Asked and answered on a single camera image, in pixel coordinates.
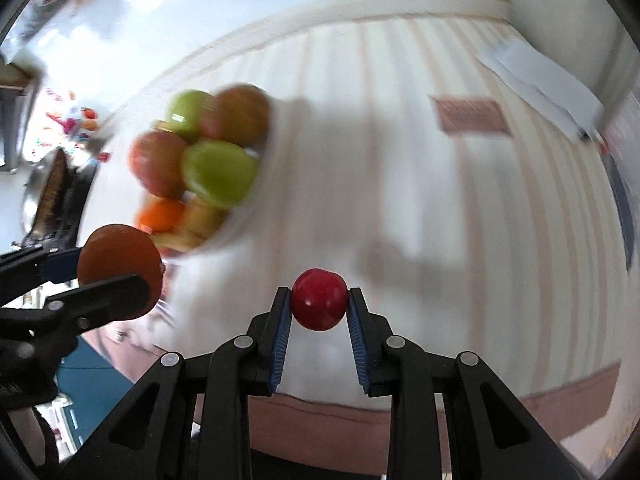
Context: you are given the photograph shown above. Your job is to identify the black glass hob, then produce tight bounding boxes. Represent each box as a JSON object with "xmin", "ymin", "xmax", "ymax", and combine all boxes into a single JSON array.
[{"xmin": 30, "ymin": 160, "xmax": 99, "ymax": 251}]

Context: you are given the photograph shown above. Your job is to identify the colourful wall stickers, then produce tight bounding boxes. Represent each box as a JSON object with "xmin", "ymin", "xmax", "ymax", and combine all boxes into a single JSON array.
[{"xmin": 42, "ymin": 87, "xmax": 101, "ymax": 136}]

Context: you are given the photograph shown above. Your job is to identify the green apple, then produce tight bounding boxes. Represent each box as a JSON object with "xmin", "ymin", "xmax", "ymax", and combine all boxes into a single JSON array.
[
  {"xmin": 181, "ymin": 140, "xmax": 260, "ymax": 209},
  {"xmin": 167, "ymin": 90, "xmax": 216, "ymax": 143}
]

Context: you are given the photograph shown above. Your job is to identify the white plate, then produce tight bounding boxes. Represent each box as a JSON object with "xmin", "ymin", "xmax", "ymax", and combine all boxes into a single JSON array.
[{"xmin": 125, "ymin": 85, "xmax": 281, "ymax": 261}]

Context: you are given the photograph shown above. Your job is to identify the dark reddish orange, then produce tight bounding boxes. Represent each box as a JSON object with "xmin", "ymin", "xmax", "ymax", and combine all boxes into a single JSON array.
[{"xmin": 77, "ymin": 224, "xmax": 164, "ymax": 321}]

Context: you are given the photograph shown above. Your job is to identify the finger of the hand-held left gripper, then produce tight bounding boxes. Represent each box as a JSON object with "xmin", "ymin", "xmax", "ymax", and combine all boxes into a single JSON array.
[
  {"xmin": 0, "ymin": 245, "xmax": 85, "ymax": 301},
  {"xmin": 0, "ymin": 274, "xmax": 151, "ymax": 341}
]

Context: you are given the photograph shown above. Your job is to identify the red apple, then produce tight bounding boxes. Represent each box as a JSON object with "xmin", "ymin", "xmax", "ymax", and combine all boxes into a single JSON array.
[
  {"xmin": 130, "ymin": 130, "xmax": 190, "ymax": 200},
  {"xmin": 202, "ymin": 85, "xmax": 271, "ymax": 148}
]

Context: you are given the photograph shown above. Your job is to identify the striped table cloth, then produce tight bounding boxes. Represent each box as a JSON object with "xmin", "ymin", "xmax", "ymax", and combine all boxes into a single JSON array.
[{"xmin": 80, "ymin": 0, "xmax": 632, "ymax": 461}]

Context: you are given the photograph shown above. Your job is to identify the blue cabinet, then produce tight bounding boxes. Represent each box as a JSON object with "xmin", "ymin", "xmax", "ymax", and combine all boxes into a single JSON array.
[{"xmin": 55, "ymin": 335, "xmax": 137, "ymax": 453}]

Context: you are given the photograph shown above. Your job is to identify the steel wok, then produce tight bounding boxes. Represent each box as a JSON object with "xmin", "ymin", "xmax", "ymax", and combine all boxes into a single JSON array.
[{"xmin": 20, "ymin": 147, "xmax": 71, "ymax": 241}]

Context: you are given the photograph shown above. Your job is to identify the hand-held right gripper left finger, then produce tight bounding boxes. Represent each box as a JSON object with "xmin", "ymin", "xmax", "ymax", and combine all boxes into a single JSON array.
[{"xmin": 65, "ymin": 287, "xmax": 293, "ymax": 480}]

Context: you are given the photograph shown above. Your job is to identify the large curved banana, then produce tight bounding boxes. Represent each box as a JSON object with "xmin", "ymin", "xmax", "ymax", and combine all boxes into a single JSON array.
[{"xmin": 152, "ymin": 195, "xmax": 231, "ymax": 253}]

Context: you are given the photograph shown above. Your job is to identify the small red plum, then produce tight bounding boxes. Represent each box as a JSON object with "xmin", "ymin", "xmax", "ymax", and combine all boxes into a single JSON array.
[{"xmin": 291, "ymin": 268, "xmax": 349, "ymax": 332}]

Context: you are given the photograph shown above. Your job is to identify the white folded paper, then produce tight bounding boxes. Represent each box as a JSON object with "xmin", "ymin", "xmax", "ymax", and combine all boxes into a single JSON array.
[{"xmin": 475, "ymin": 40, "xmax": 607, "ymax": 143}]

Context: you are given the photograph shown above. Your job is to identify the bright orange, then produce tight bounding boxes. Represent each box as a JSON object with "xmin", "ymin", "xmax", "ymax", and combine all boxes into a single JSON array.
[{"xmin": 136, "ymin": 197, "xmax": 186, "ymax": 233}]

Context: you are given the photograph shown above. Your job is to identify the person's left forearm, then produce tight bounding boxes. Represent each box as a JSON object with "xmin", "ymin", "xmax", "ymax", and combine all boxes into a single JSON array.
[{"xmin": 0, "ymin": 387, "xmax": 63, "ymax": 480}]

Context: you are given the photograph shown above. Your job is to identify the black range hood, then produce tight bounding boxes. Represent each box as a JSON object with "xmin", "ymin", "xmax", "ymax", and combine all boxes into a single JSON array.
[{"xmin": 0, "ymin": 55, "xmax": 37, "ymax": 176}]

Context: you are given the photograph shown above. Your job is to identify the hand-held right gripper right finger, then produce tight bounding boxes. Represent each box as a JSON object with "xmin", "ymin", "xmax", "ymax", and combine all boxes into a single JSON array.
[{"xmin": 348, "ymin": 287, "xmax": 576, "ymax": 480}]

